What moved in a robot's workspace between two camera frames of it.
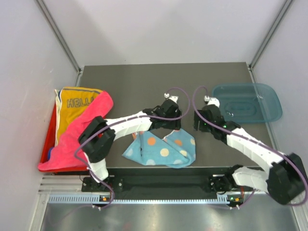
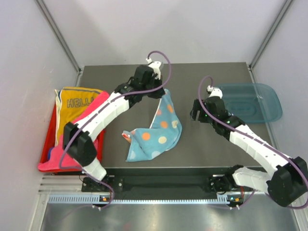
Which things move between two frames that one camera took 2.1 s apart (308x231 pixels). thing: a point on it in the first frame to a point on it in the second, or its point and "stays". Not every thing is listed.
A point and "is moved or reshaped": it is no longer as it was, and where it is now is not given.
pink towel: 67,154 stays
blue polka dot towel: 177,150 is moved or reshaped
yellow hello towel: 70,102 stays
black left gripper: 174,125 to 159,82
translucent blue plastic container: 248,103 stays
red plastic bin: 49,141 stays
